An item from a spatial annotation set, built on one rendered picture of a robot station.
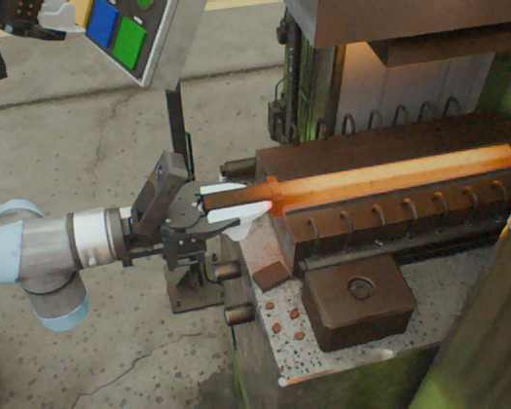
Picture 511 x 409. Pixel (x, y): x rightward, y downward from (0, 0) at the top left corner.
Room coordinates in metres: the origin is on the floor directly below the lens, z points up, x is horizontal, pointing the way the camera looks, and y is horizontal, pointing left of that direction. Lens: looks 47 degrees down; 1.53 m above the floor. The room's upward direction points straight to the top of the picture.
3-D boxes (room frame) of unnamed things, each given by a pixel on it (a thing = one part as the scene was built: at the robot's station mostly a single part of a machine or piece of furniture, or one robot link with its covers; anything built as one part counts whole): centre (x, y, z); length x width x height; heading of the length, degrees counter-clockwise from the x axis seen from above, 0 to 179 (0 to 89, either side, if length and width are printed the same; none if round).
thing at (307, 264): (0.46, -0.23, 0.95); 0.34 x 0.03 x 0.03; 104
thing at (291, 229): (0.58, -0.23, 0.96); 0.42 x 0.20 x 0.09; 104
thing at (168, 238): (0.46, 0.12, 0.98); 0.12 x 0.08 x 0.09; 104
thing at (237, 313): (0.40, 0.02, 0.87); 0.04 x 0.03 x 0.03; 104
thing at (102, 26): (0.97, 0.29, 1.01); 0.07 x 0.05 x 0.07; 39
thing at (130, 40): (0.89, 0.22, 1.01); 0.07 x 0.05 x 0.07; 39
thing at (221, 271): (0.47, 0.04, 0.87); 0.04 x 0.03 x 0.03; 104
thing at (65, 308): (0.44, 0.29, 0.89); 0.11 x 0.08 x 0.11; 36
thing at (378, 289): (0.37, -0.13, 0.95); 0.12 x 0.08 x 0.06; 104
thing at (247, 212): (0.47, 0.02, 0.98); 0.09 x 0.03 x 0.06; 102
